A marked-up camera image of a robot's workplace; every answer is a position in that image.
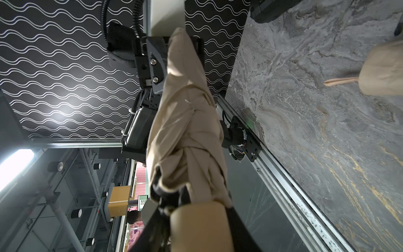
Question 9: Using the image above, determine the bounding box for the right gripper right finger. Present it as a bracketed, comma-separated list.
[226, 207, 262, 252]

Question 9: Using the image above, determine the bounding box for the aluminium front rail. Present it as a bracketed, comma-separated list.
[217, 96, 354, 252]

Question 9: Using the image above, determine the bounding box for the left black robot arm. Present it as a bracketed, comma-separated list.
[100, 1, 186, 163]

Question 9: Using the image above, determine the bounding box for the black tool case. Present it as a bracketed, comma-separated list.
[250, 0, 301, 24]

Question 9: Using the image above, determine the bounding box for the beige umbrella with wooden handle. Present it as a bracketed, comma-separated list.
[147, 28, 234, 252]

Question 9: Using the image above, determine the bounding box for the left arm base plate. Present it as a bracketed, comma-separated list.
[220, 111, 262, 163]

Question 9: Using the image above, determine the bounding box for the cream sleeved umbrella front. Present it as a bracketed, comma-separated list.
[324, 39, 403, 96]

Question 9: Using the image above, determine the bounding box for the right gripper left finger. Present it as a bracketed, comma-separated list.
[128, 186, 189, 252]

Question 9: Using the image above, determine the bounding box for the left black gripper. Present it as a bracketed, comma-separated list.
[135, 36, 170, 95]

